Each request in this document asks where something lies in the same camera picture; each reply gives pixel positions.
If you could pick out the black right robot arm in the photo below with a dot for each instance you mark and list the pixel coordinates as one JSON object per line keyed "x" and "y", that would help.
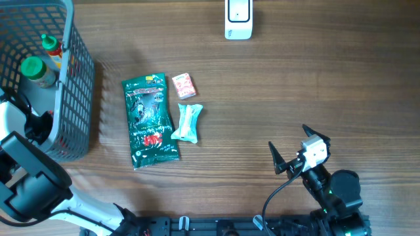
{"x": 338, "y": 194}

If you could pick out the red Kleenex tissue pack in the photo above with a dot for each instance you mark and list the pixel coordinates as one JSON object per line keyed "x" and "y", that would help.
{"x": 184, "y": 86}

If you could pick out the red sauce bottle green cap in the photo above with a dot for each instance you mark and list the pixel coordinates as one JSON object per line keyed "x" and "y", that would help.
{"x": 53, "y": 48}

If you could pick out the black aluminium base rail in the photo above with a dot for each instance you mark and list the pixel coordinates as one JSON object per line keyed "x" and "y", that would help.
{"x": 229, "y": 226}

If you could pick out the grey plastic mesh basket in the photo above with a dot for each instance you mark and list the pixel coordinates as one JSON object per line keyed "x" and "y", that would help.
{"x": 70, "y": 98}

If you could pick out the teal wet wipes pack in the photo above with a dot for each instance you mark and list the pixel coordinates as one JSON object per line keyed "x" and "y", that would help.
{"x": 187, "y": 123}

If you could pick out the white barcode scanner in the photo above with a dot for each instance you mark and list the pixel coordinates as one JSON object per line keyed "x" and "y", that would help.
{"x": 238, "y": 19}

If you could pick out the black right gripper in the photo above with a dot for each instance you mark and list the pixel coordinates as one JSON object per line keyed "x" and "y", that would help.
{"x": 294, "y": 166}

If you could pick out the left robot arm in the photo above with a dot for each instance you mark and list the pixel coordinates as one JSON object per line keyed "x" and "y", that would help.
{"x": 34, "y": 188}

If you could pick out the green-lid spice jar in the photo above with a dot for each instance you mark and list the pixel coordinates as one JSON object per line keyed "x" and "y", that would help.
{"x": 36, "y": 71}

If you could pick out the green snack bag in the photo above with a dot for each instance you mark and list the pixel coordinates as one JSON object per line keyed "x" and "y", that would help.
{"x": 149, "y": 122}

